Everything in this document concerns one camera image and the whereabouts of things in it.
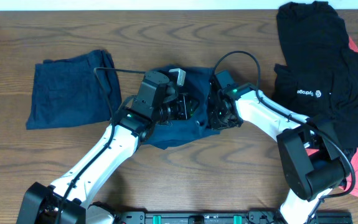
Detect dark blue shorts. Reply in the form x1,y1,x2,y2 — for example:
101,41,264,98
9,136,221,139
26,50,122,129
144,67,220,150

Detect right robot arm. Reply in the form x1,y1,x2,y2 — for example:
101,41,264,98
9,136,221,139
208,70,354,223

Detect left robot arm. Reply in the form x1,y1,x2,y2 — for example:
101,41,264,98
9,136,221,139
17,68,198,223

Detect black printed t-shirt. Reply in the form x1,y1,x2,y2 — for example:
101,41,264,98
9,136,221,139
271,1,358,151

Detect folded dark blue shorts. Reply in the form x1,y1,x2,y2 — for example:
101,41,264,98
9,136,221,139
26,50,122,129

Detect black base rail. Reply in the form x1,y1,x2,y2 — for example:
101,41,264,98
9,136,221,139
88,203,354,224

